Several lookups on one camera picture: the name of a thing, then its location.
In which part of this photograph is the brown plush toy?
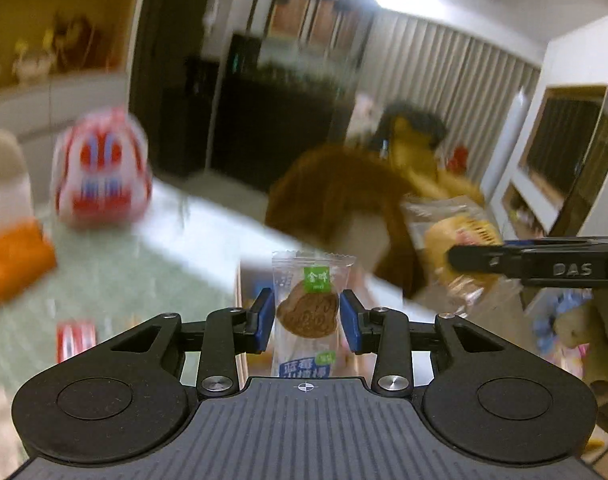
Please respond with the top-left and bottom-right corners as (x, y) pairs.
(265, 101), (485, 298)

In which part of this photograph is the round sesame cake packet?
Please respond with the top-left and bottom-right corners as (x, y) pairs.
(400, 193), (523, 319)

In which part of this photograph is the wooden display shelf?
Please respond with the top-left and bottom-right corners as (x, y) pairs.
(0, 0), (136, 92)

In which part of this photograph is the red white cartoon bag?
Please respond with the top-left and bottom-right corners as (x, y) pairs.
(50, 106), (152, 228)

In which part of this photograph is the orange packet in white box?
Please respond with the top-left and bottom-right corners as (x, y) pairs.
(0, 174), (57, 306)

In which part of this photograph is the blue plush toy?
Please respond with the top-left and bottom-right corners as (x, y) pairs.
(530, 288), (598, 376)

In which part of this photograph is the clear brown cookie packet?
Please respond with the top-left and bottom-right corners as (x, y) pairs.
(271, 250), (356, 378)

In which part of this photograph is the black cabinet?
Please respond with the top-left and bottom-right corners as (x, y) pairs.
(156, 35), (355, 192)

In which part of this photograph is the red stick snack packet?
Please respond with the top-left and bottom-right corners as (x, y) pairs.
(57, 321), (97, 363)

